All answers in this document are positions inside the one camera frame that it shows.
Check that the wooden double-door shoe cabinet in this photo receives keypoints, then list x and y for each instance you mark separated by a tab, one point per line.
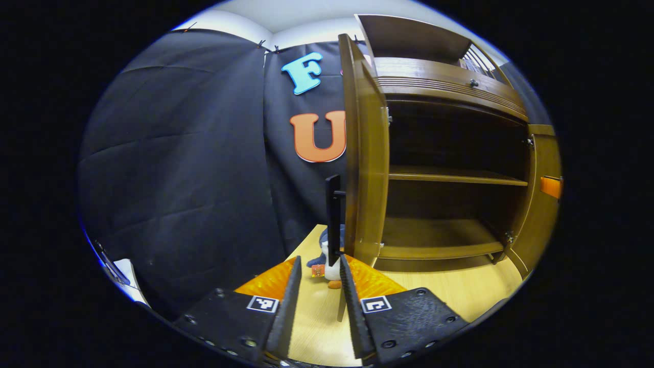
409	36

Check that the grey penguin plush toy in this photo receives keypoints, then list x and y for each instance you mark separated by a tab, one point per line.
327	271

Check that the wooden inner shelf board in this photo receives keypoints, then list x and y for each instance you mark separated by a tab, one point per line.
449	176

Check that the wooden cabinet door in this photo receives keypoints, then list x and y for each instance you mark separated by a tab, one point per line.
368	179
536	230

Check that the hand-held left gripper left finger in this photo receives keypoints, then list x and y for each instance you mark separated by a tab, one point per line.
287	312

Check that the white paper sheet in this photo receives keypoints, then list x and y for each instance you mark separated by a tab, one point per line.
130	278

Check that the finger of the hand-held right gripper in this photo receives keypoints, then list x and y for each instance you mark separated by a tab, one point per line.
552	187

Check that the black backdrop cloth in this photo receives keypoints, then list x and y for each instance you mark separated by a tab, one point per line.
179	153

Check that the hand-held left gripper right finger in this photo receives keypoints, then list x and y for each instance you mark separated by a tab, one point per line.
352	317

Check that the grooved wooden cabinet drawer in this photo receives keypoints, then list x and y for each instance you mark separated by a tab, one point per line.
434	82

